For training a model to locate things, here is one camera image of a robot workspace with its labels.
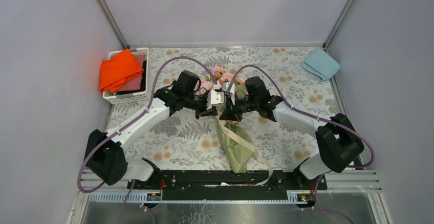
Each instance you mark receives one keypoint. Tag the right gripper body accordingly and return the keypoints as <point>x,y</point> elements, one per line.
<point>241,106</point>

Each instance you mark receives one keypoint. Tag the orange cloth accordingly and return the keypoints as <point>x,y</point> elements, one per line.
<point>118,70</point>

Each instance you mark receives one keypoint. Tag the brown kraft wrapping paper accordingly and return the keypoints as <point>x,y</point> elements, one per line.
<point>237,154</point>

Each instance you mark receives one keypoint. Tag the floral patterned table mat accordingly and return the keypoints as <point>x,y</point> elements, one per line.
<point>183,142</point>

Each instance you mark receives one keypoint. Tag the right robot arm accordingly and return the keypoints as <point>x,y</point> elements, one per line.
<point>337,141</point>

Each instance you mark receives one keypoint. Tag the white plastic basket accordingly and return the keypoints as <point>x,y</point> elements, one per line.
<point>138,94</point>

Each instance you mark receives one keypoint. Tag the light blue cloth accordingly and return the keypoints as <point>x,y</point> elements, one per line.
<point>321,65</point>

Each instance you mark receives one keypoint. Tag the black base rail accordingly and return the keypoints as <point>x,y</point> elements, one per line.
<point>221,185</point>

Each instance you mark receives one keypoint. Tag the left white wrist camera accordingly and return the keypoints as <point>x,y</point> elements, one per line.
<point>215,96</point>

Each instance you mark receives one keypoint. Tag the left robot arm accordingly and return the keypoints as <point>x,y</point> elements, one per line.
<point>105,151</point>

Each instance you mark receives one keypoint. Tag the fake rose stem with bud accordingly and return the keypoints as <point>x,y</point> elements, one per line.
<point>228,77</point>

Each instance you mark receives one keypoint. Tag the pink fake rose stem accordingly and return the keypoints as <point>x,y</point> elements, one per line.
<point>218,71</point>

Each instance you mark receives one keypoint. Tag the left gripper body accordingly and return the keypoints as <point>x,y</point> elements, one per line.
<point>196,103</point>

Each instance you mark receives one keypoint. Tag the peach fake rose stem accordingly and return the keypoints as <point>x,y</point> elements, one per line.
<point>205,85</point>

